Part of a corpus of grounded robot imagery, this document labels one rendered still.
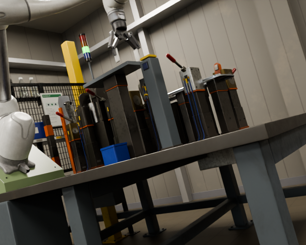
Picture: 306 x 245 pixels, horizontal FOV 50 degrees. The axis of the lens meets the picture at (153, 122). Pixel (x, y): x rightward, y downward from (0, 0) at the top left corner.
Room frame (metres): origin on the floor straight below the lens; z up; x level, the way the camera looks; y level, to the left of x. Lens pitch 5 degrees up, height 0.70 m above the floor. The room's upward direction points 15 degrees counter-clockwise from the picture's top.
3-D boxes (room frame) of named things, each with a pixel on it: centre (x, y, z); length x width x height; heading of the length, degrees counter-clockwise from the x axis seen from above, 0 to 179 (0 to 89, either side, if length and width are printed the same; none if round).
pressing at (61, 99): (2.61, 0.65, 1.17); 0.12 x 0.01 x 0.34; 140
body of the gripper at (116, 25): (1.66, 0.04, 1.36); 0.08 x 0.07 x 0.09; 132
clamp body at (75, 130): (2.29, 0.57, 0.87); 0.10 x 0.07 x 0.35; 140
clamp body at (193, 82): (1.61, -0.23, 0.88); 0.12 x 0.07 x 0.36; 140
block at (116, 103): (1.72, 0.14, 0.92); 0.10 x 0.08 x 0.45; 50
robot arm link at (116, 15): (1.66, 0.04, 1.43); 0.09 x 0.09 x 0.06
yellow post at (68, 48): (3.20, 0.63, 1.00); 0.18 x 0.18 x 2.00; 50
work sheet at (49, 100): (2.86, 0.82, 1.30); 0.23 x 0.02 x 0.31; 140
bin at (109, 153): (1.65, 0.22, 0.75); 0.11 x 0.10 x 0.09; 50
